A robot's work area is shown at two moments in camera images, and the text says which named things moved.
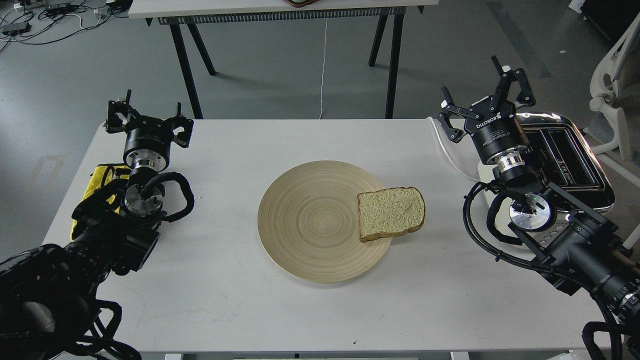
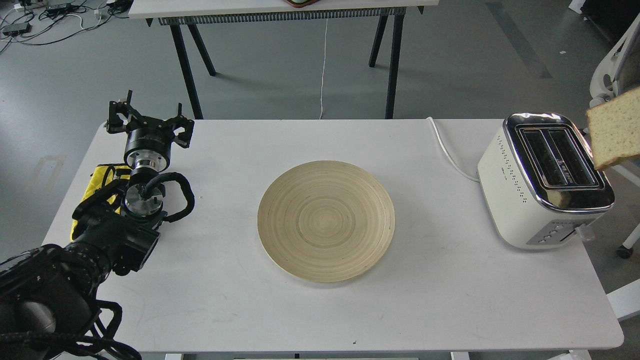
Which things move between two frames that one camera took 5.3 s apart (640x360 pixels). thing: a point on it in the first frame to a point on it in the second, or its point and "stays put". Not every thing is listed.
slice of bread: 390,212 to 615,129
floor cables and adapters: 38,22 stays put
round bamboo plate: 308,219 stays put
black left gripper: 147,141 stays put
